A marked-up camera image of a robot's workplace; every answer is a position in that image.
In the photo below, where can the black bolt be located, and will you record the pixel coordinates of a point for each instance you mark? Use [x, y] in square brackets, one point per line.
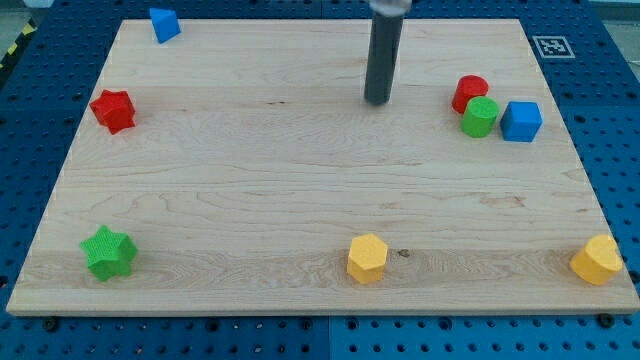
[605, 320]
[50, 324]

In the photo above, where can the white fiducial marker tag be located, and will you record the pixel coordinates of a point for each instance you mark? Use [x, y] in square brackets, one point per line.
[553, 47]

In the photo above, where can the red cylinder block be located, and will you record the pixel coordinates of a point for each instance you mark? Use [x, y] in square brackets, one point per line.
[468, 87]

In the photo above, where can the green star block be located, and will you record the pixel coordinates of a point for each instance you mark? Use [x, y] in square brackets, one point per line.
[109, 253]

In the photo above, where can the silver rod mount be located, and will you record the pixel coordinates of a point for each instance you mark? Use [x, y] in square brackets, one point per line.
[391, 8]

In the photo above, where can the yellow hexagon block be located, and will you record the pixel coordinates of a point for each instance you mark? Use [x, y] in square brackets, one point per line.
[367, 258]

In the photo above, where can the blue triangular prism block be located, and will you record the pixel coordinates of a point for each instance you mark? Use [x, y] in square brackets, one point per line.
[165, 24]

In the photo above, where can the red star block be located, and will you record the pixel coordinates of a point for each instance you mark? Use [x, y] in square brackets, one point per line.
[114, 110]

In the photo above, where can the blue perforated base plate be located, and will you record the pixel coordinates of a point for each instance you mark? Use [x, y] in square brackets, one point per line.
[41, 100]

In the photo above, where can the black bolt left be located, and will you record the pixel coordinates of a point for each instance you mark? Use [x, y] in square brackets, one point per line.
[50, 324]

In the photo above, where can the green cylinder block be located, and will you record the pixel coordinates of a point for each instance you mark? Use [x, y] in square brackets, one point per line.
[479, 117]

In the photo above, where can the black bolt right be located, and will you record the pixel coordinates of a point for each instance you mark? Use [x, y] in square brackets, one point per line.
[605, 320]

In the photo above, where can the light wooden board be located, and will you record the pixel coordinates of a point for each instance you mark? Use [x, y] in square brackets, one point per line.
[254, 162]

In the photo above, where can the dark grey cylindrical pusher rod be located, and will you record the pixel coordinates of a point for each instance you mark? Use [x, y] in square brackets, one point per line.
[382, 55]

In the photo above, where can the yellow black hazard tape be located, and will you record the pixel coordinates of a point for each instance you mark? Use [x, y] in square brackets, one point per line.
[17, 48]

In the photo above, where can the blue cube block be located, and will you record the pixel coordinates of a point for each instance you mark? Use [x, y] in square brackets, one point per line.
[521, 121]

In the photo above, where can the yellow semicircle block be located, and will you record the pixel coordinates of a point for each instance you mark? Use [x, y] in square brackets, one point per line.
[598, 261]

